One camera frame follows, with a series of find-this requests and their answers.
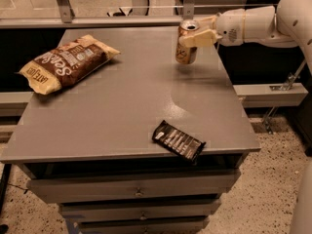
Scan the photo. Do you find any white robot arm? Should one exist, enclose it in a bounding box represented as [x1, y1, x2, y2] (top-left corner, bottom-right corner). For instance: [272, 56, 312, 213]
[177, 0, 312, 70]

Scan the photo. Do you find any brown chip bag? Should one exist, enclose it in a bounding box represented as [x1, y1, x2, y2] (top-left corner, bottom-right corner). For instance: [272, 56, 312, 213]
[19, 35, 120, 95]

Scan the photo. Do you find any black snack bar wrapper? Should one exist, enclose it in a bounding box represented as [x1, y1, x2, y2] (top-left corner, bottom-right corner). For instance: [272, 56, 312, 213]
[152, 120, 206, 163]

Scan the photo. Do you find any orange soda can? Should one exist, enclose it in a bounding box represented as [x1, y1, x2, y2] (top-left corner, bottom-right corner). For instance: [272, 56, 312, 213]
[175, 19, 199, 64]

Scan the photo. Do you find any grey drawer cabinet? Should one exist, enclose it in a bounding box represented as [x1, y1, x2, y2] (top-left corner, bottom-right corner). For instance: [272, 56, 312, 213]
[0, 25, 261, 234]

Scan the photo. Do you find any top grey drawer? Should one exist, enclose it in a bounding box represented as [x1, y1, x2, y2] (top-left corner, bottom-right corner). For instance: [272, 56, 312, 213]
[27, 169, 240, 203]

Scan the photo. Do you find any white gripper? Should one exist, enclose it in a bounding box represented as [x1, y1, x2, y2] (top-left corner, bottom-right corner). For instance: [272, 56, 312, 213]
[178, 9, 245, 48]

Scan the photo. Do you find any bottom grey drawer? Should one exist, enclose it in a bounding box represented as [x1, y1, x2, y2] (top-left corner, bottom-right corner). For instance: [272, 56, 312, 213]
[79, 216, 208, 234]

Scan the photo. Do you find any middle grey drawer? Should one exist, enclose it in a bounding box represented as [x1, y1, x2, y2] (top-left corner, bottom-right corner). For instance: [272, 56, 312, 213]
[60, 198, 220, 222]

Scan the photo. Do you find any grey drawer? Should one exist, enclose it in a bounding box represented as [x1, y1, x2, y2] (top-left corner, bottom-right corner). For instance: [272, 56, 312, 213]
[60, 198, 220, 222]
[79, 216, 208, 234]
[27, 169, 240, 203]

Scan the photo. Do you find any metal window rail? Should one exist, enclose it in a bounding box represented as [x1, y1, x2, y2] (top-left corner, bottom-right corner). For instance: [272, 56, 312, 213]
[0, 14, 215, 29]

